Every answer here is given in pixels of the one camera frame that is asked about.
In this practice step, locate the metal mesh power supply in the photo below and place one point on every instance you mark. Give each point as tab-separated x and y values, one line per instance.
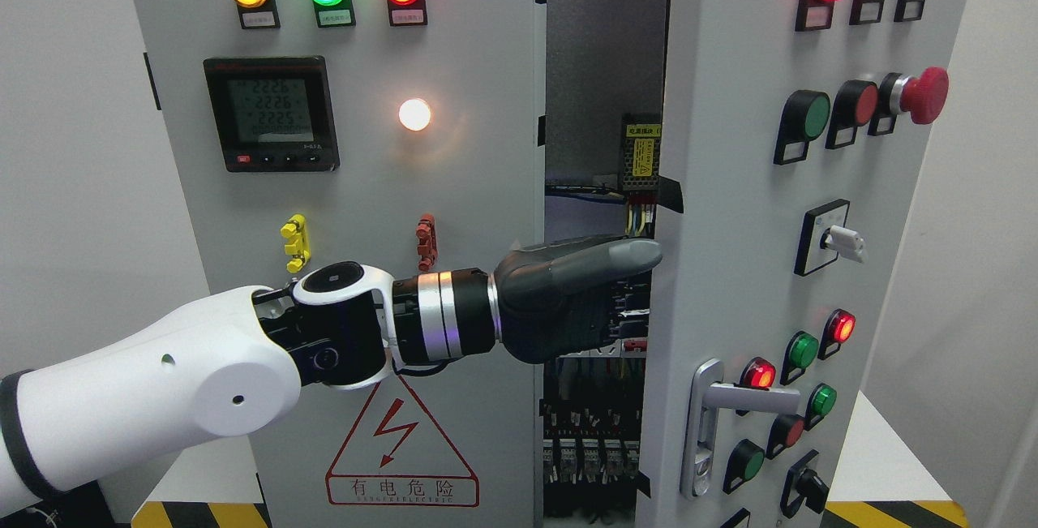
641	135

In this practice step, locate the white rotary switch right door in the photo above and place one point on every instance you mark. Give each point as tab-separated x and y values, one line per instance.
824	238

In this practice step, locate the red emergency stop button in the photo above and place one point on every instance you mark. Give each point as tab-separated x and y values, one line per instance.
921	97

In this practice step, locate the red terminal connector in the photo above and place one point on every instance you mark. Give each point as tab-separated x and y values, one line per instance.
427	246

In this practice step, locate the black digital power meter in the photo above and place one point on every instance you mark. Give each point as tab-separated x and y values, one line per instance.
273	113

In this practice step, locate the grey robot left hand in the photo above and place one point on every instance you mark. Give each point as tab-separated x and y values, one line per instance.
556	298

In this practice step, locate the yellow terminal connector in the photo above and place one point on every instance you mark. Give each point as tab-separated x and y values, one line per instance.
296	245

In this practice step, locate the red electric hazard sticker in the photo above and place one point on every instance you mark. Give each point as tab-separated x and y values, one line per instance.
396	454

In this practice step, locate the white indicator lamp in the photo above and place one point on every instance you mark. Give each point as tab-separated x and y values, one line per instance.
415	114

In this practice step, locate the grey cabinet door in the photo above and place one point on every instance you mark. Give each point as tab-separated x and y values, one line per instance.
760	125
478	168

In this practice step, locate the relay terminal row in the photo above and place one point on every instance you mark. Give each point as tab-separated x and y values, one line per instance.
589	445

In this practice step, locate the white socket breaker row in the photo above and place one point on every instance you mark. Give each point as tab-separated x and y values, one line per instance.
627	324

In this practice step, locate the silver door handle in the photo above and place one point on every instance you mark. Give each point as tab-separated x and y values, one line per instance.
709	394

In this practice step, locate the black box at left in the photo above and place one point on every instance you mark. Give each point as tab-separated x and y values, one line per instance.
85	506

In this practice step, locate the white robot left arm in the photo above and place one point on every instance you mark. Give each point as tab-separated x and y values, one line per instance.
228	365

